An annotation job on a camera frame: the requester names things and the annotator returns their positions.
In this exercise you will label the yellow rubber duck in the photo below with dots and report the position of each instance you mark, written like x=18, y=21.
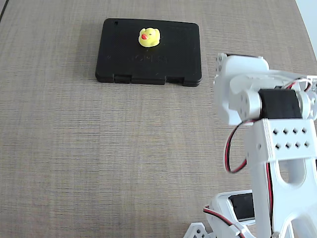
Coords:
x=149, y=38

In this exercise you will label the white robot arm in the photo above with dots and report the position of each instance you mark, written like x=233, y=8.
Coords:
x=284, y=138

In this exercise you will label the black plastic case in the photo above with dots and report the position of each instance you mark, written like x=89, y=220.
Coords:
x=173, y=57

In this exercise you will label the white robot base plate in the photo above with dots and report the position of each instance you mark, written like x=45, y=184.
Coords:
x=198, y=230

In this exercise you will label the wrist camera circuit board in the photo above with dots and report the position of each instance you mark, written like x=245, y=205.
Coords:
x=313, y=84

